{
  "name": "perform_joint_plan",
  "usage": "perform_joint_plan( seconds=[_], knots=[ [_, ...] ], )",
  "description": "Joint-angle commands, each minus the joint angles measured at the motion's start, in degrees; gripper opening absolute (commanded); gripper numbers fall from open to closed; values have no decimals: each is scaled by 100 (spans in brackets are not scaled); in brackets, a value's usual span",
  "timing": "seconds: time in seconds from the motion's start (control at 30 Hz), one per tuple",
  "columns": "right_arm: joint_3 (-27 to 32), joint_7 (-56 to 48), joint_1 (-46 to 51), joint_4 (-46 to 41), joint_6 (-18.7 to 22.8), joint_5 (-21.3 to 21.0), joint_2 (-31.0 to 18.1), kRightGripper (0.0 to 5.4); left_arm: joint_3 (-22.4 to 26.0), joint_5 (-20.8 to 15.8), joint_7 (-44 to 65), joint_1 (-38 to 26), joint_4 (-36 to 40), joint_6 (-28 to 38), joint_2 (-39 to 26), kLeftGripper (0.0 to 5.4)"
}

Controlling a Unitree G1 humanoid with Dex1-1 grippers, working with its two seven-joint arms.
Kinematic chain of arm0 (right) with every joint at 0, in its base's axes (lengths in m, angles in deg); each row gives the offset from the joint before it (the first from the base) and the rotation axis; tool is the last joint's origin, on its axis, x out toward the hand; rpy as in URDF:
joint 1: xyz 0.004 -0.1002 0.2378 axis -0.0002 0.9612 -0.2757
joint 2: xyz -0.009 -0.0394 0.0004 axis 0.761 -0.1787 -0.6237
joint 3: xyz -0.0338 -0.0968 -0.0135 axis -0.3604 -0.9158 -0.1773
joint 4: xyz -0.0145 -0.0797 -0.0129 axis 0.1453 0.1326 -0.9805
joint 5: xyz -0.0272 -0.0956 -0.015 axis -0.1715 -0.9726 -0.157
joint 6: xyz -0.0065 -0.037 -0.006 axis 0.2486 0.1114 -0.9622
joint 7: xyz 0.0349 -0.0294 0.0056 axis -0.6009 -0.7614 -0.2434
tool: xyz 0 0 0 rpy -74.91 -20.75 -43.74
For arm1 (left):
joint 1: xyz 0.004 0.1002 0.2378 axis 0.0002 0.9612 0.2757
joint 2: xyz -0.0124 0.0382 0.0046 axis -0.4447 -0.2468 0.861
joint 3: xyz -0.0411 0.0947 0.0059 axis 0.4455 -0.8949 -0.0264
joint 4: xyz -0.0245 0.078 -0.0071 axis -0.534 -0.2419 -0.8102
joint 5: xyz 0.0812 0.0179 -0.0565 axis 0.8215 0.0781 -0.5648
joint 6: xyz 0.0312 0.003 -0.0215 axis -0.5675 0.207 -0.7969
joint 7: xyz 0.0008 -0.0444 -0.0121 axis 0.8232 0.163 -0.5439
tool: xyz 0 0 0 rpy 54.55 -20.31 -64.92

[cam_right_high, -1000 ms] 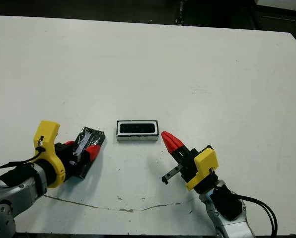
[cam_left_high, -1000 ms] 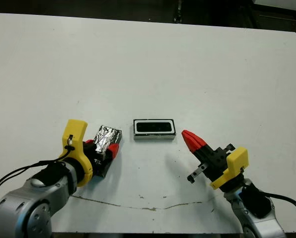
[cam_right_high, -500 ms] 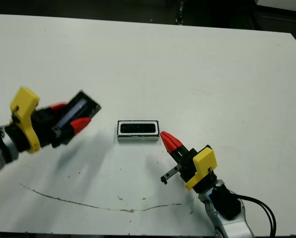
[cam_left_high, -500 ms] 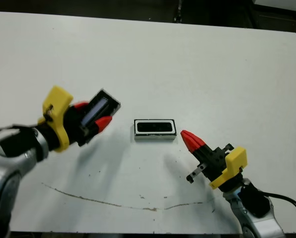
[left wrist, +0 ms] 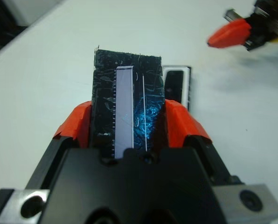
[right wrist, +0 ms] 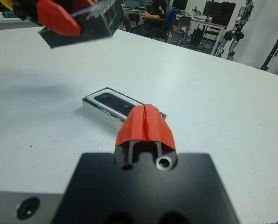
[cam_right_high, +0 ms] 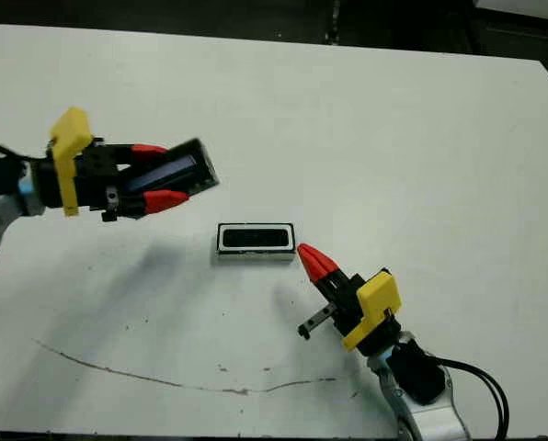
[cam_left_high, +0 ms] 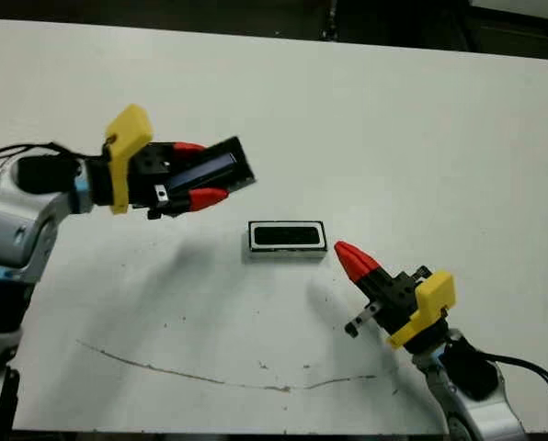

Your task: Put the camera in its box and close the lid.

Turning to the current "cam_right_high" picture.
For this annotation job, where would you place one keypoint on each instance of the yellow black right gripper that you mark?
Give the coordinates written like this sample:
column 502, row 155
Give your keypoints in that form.
column 377, row 294

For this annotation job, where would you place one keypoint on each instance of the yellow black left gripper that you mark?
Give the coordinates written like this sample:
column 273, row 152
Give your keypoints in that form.
column 71, row 138

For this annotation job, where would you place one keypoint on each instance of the black glossy box lid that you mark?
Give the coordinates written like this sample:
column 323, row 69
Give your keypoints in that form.
column 196, row 165

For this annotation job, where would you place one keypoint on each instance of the camera box base white inlay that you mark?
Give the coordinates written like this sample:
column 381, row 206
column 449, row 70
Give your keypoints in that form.
column 255, row 258

